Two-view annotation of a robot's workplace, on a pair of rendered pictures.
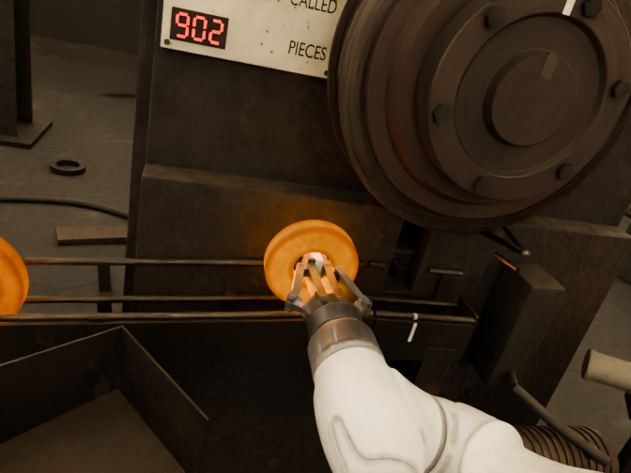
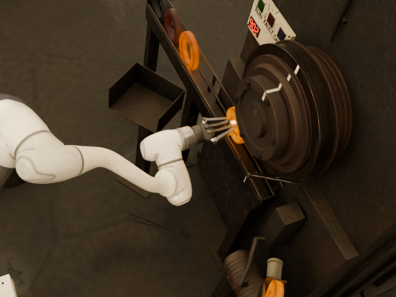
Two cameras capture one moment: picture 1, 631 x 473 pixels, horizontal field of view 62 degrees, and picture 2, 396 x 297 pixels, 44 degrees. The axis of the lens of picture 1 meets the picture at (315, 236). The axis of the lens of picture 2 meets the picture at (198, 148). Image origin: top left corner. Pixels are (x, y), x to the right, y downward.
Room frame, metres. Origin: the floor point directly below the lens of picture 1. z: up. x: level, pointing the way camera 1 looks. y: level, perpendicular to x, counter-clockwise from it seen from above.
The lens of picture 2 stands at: (0.21, -1.17, 2.37)
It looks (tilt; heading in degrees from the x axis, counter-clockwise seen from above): 55 degrees down; 71
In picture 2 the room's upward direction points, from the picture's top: 16 degrees clockwise
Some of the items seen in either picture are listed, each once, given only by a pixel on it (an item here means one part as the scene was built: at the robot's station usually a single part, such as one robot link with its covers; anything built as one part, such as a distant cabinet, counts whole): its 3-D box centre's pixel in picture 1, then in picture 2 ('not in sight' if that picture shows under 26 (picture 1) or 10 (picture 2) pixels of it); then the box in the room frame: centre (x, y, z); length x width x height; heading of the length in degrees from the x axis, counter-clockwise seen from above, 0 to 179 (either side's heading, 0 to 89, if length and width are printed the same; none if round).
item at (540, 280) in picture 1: (511, 324); (282, 225); (0.89, -0.42, 0.68); 0.11 x 0.08 x 0.24; 17
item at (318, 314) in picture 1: (332, 318); (203, 132); (0.60, -0.05, 0.79); 0.09 x 0.08 x 0.07; 17
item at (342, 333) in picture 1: (345, 356); (185, 138); (0.53, -0.07, 0.78); 0.09 x 0.06 x 0.09; 107
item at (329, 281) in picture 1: (331, 290); (219, 131); (0.67, -0.04, 0.79); 0.11 x 0.01 x 0.04; 15
